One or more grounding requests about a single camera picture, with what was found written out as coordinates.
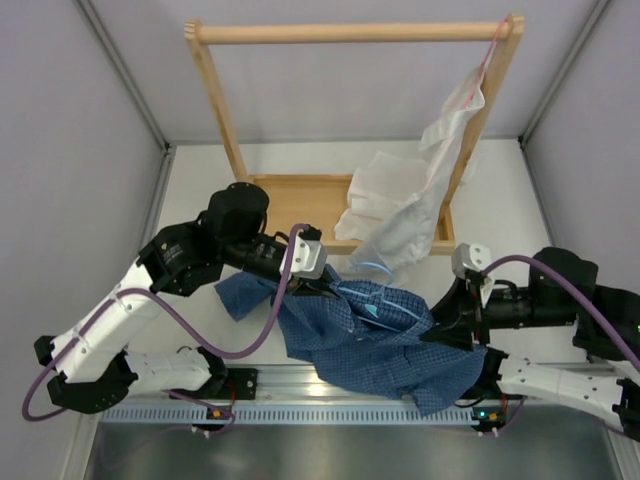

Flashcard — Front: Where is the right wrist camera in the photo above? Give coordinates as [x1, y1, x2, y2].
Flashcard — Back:
[451, 243, 496, 307]

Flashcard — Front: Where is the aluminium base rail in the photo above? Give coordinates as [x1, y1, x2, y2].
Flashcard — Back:
[119, 363, 616, 404]

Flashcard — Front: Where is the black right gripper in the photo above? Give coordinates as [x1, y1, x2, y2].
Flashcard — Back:
[420, 277, 576, 352]

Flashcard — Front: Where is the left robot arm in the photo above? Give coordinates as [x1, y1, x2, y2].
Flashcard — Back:
[22, 182, 331, 421]

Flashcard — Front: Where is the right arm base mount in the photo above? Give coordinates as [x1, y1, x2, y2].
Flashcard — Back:
[461, 349, 509, 400]

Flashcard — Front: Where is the aluminium frame post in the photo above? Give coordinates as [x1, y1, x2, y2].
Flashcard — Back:
[72, 0, 170, 153]
[518, 0, 613, 150]

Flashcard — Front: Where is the grey slotted cable duct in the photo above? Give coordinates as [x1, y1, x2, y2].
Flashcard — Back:
[101, 403, 502, 426]

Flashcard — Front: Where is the blue checked shirt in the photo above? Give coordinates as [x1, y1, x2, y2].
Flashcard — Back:
[214, 264, 489, 419]

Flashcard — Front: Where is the pink wire hanger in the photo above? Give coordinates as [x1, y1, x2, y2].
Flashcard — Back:
[462, 18, 507, 109]

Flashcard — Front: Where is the aluminium frame post right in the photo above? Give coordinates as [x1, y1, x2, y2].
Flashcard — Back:
[518, 0, 613, 150]

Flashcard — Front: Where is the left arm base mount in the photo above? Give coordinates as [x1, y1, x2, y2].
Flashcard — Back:
[167, 347, 258, 427]

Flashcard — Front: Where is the aluminium frame post left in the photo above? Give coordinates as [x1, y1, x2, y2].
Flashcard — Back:
[72, 0, 170, 153]

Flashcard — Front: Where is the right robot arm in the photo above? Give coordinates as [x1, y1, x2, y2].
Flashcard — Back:
[420, 243, 639, 440]

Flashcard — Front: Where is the wooden clothes rack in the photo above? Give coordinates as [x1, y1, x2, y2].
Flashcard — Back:
[184, 14, 525, 255]

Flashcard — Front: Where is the white shirt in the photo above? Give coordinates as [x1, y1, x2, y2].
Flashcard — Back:
[334, 67, 486, 273]

